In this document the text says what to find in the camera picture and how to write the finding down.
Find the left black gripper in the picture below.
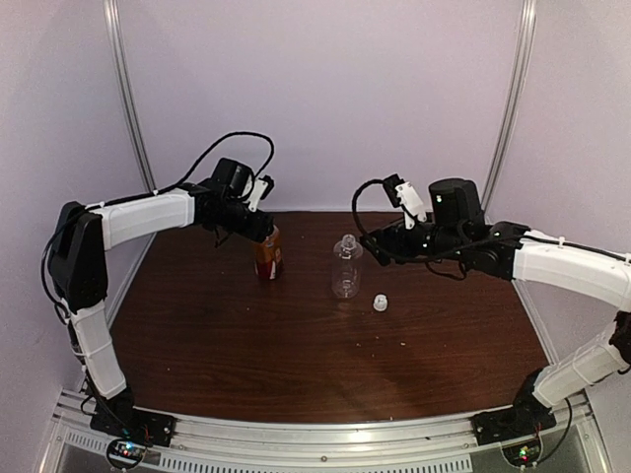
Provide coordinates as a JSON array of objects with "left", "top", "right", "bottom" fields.
[{"left": 211, "top": 198, "right": 275, "bottom": 242}]

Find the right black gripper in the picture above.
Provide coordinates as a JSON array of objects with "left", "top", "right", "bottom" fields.
[{"left": 360, "top": 214, "right": 468, "bottom": 266}]

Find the amber tea bottle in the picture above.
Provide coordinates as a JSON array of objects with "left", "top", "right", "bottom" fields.
[{"left": 253, "top": 226, "right": 284, "bottom": 281}]

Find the clear plastic bottle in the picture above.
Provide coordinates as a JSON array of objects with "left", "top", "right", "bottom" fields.
[{"left": 331, "top": 234, "right": 364, "bottom": 299}]

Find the white flip bottle cap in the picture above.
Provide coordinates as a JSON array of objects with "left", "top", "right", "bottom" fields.
[{"left": 373, "top": 294, "right": 388, "bottom": 312}]

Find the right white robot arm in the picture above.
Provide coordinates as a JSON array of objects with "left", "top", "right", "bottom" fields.
[{"left": 351, "top": 174, "right": 630, "bottom": 436}]

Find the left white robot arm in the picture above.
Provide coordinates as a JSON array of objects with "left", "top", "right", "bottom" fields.
[{"left": 47, "top": 158, "right": 274, "bottom": 400}]

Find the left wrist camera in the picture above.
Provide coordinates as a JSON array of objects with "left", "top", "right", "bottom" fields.
[{"left": 245, "top": 175, "right": 275, "bottom": 212}]

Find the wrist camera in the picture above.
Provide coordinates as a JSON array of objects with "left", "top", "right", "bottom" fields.
[
  {"left": 383, "top": 173, "right": 427, "bottom": 230},
  {"left": 245, "top": 175, "right": 275, "bottom": 212}
]

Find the right black braided cable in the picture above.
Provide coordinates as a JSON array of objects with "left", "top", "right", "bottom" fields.
[{"left": 350, "top": 177, "right": 524, "bottom": 282}]

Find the black braided cable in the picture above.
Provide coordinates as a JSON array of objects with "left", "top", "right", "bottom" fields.
[
  {"left": 41, "top": 130, "right": 275, "bottom": 316},
  {"left": 350, "top": 177, "right": 524, "bottom": 282}
]

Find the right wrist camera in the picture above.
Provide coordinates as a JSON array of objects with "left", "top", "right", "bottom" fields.
[{"left": 383, "top": 173, "right": 427, "bottom": 230}]

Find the left black braided cable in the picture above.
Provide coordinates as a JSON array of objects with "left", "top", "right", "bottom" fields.
[{"left": 41, "top": 130, "right": 275, "bottom": 316}]

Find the right aluminium frame post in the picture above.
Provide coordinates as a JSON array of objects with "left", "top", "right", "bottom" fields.
[{"left": 481, "top": 0, "right": 537, "bottom": 211}]

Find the aluminium frame post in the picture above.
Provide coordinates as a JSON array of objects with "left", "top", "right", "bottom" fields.
[
  {"left": 481, "top": 0, "right": 537, "bottom": 211},
  {"left": 103, "top": 0, "right": 155, "bottom": 191}
]

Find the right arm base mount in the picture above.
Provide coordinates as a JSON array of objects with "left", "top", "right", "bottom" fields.
[{"left": 471, "top": 404, "right": 556, "bottom": 470}]

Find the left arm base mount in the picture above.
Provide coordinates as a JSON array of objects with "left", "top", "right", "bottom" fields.
[{"left": 90, "top": 405, "right": 175, "bottom": 471}]

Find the left aluminium frame post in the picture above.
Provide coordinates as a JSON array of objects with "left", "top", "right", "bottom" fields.
[{"left": 103, "top": 0, "right": 155, "bottom": 191}]

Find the front aluminium rail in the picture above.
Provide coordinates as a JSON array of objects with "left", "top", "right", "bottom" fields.
[{"left": 35, "top": 390, "right": 613, "bottom": 472}]

